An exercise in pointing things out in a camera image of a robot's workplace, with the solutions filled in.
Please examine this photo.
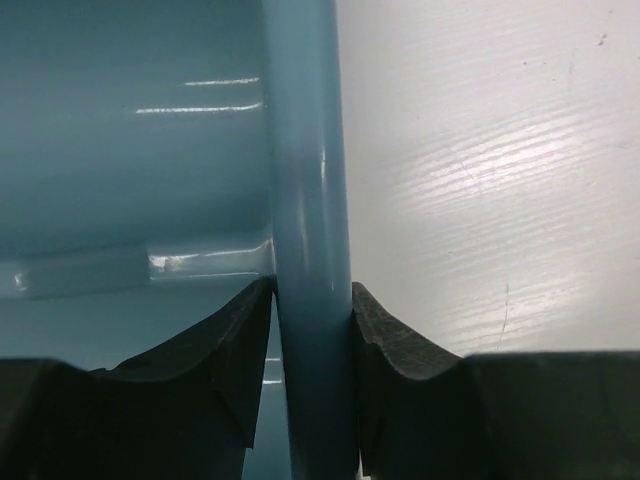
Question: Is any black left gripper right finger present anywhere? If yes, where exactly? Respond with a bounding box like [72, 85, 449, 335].
[352, 283, 639, 479]

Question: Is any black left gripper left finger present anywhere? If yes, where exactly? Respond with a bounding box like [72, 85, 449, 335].
[1, 279, 272, 479]

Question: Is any teal plastic compartment tray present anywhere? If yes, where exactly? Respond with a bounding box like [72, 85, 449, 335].
[1, 1, 359, 479]

